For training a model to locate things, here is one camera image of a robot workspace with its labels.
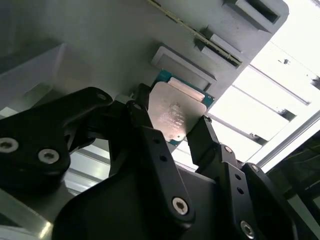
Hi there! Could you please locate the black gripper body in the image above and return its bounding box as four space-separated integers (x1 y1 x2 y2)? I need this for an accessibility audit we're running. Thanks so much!
51 166 236 240

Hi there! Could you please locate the silver CPU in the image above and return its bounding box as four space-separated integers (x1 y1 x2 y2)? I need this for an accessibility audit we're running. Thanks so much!
146 69 216 146

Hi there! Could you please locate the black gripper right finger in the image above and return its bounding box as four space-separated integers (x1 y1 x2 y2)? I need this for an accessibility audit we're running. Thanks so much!
186 114 310 240

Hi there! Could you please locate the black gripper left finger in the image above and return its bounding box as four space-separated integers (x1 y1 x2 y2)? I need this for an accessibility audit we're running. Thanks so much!
0 83 197 230

